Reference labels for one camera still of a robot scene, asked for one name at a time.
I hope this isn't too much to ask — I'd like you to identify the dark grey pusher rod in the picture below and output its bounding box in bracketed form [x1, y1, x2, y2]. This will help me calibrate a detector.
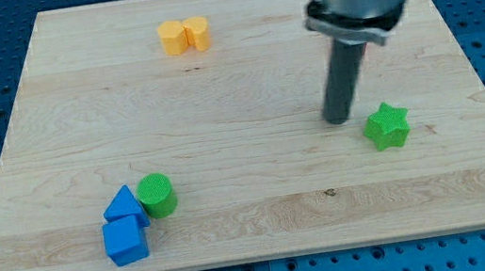
[322, 40, 366, 125]

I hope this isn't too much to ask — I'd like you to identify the blue triangle block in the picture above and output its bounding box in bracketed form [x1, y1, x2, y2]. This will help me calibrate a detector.
[104, 185, 151, 228]

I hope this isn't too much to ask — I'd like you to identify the blue cube block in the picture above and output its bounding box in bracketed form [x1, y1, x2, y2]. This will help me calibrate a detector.
[102, 215, 150, 267]

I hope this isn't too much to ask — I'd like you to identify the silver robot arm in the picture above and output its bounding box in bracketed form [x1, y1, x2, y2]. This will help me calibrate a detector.
[304, 0, 406, 125]

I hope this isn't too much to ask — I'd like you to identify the green cylinder block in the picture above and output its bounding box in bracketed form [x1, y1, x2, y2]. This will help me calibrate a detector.
[137, 173, 178, 219]

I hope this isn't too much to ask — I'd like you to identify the green star block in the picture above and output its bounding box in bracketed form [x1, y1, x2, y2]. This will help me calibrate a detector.
[364, 103, 411, 151]

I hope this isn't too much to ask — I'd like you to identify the yellow heart block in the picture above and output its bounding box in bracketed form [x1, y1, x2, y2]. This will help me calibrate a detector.
[156, 16, 212, 56]

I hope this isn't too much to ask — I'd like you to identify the wooden board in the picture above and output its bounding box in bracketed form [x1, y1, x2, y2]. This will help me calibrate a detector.
[0, 0, 485, 271]

